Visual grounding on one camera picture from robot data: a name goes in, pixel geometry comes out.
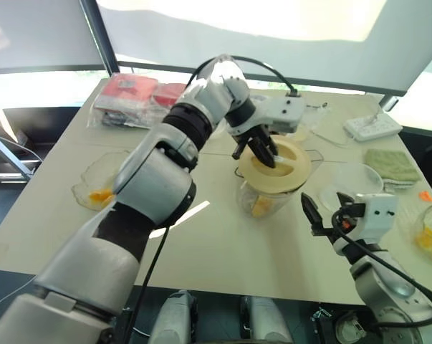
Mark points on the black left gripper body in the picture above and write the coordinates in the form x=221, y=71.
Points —
x=253, y=134

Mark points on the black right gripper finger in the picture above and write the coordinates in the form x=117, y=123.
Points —
x=313, y=215
x=343, y=201

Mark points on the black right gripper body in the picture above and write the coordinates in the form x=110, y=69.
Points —
x=350, y=220

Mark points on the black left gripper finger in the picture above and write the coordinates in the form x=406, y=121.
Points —
x=264, y=152
x=238, y=149

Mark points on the cream plastic blender lid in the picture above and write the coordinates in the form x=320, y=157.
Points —
x=291, y=172

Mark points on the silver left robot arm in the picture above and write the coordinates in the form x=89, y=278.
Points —
x=158, y=179

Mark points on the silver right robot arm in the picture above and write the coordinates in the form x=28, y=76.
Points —
x=377, y=283

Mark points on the clear jar with cream lid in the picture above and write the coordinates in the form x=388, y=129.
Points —
x=247, y=200

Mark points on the tan food piece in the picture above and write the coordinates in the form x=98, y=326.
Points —
x=261, y=208

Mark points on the orange food piece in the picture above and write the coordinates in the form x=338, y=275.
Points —
x=424, y=196

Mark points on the yellow food pieces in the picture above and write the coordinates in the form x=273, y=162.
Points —
x=428, y=242

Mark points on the orange food pieces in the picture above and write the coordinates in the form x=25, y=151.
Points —
x=100, y=198

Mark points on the clear plastic bowl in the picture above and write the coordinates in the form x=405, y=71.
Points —
x=359, y=179

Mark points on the green cloth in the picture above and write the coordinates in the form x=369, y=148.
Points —
x=391, y=165

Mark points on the white power strip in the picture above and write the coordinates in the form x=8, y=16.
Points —
x=375, y=129

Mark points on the clear glass bowl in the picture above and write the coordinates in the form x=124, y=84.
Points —
x=430, y=218

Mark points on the small red packet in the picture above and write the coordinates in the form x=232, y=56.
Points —
x=169, y=95

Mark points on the red packets in plastic bag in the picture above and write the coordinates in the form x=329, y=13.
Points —
x=129, y=114

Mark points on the silver rounded robot part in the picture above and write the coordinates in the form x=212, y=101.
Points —
x=174, y=319
x=266, y=322

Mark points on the large red packet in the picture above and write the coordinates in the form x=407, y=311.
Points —
x=129, y=91

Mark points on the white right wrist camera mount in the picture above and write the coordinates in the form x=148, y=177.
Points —
x=380, y=215

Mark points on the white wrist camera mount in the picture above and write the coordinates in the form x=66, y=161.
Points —
x=380, y=215
x=283, y=112

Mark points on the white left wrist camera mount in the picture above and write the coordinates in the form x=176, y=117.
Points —
x=283, y=112

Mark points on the black window frame post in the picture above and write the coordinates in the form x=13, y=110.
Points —
x=99, y=36

